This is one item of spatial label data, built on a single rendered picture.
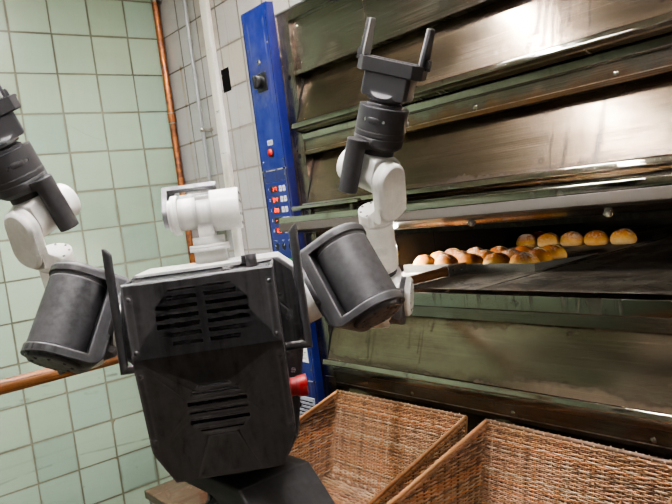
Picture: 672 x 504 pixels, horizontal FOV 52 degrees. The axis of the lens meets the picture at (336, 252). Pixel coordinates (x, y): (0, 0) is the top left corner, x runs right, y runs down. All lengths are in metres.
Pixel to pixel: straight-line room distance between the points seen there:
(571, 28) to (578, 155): 0.27
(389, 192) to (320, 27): 1.12
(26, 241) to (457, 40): 1.13
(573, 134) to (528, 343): 0.52
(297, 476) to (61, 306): 0.43
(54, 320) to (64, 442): 1.86
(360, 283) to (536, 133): 0.77
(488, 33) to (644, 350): 0.81
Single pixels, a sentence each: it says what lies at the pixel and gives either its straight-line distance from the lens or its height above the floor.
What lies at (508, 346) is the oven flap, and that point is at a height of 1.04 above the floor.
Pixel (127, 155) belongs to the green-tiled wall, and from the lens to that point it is 2.97.
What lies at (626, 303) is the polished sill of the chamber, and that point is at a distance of 1.60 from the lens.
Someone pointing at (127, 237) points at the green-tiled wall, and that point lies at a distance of 2.94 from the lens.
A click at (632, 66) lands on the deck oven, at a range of 1.56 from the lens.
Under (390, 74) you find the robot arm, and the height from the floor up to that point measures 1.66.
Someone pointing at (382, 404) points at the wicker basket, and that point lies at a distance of 2.14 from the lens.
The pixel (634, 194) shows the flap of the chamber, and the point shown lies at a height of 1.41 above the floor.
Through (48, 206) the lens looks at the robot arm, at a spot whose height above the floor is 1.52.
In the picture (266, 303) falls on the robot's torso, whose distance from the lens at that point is 0.91.
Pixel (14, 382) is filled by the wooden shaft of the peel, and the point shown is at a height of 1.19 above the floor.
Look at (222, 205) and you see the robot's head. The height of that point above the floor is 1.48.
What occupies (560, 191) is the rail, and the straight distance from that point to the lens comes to 1.47.
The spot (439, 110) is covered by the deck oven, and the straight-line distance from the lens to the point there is 1.85.
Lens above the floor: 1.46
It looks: 4 degrees down
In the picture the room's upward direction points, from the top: 7 degrees counter-clockwise
